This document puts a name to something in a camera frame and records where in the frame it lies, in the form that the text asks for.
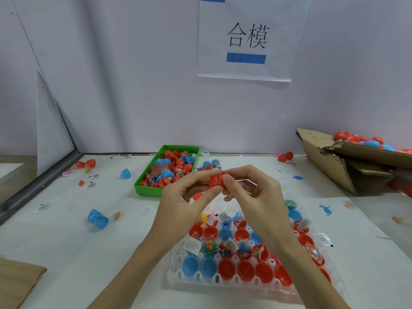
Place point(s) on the person's right hand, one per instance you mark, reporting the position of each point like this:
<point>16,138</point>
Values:
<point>267,206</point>

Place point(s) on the person's left hand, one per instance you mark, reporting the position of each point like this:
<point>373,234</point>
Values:
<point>177,212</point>

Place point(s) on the small capsule cluster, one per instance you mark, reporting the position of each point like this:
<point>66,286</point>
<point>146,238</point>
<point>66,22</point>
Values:
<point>207,164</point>

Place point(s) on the single blue egg half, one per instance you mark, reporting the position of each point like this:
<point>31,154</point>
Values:
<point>125,173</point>

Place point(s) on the cardboard box of capsules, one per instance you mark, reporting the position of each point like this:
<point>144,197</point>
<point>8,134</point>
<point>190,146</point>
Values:
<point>325,154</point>

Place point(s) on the blue egg shell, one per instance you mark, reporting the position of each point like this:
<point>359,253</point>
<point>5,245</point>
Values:
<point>98,219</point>

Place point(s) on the pile of finished eggs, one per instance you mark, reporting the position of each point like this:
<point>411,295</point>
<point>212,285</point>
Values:
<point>370,142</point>

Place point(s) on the person's left forearm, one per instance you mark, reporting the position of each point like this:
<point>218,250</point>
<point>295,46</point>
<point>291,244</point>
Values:
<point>132,280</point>

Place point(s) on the person's right forearm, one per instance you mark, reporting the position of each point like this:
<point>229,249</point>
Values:
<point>312,276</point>

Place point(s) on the clear plastic egg tray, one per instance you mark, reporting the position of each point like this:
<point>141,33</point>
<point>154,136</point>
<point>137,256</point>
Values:
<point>302,209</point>

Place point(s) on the green plastic tray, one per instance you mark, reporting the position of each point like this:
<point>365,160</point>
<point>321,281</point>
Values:
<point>138,188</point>

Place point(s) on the small blue toy piece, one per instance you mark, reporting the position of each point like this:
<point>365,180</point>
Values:
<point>326,209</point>

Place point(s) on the small orange toy piece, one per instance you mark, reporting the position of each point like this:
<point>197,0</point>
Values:
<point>117,215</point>

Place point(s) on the small white packet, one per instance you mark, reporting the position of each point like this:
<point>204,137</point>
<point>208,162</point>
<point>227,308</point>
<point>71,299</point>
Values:
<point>42,207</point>

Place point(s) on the clear triangular panel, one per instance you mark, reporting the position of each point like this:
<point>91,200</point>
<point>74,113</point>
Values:
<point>51,132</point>

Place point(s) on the flat brown cardboard sheet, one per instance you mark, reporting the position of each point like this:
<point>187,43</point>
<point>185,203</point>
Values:
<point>16,283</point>

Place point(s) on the white paper sign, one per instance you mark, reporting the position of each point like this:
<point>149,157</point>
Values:
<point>254,16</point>

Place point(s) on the grey metal rail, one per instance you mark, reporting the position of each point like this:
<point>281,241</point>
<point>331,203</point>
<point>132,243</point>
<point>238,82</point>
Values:
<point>38,186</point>

